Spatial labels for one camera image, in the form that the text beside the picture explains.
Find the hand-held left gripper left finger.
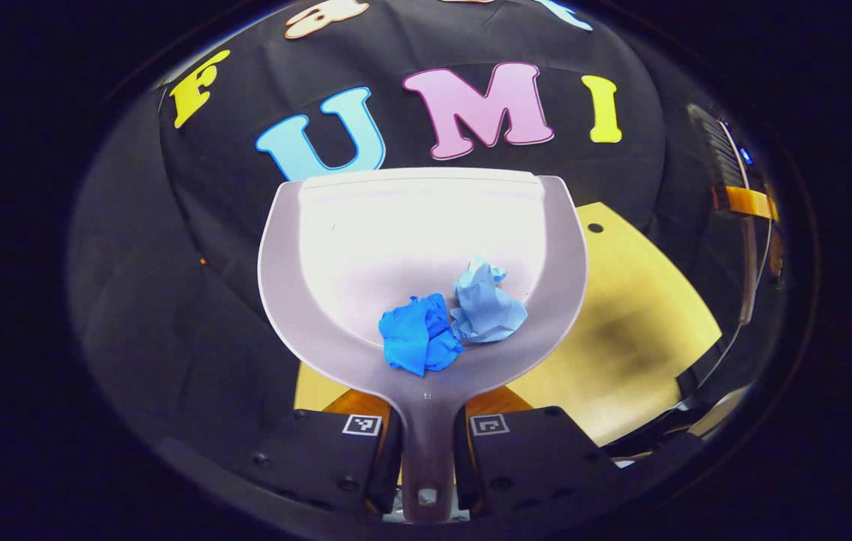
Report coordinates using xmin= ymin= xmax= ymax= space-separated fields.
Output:
xmin=246 ymin=387 xmax=404 ymax=519

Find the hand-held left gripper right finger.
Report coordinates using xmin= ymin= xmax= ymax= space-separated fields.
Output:
xmin=453 ymin=385 xmax=622 ymax=519

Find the light blue paper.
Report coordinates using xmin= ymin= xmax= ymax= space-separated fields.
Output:
xmin=450 ymin=254 xmax=529 ymax=345

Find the dark blue paper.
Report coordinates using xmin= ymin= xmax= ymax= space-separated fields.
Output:
xmin=379 ymin=293 xmax=464 ymax=376

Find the lavender dustpan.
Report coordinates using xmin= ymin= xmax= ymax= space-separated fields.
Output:
xmin=257 ymin=167 xmax=590 ymax=524

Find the black backdrop cloth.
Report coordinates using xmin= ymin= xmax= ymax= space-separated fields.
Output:
xmin=69 ymin=0 xmax=697 ymax=482

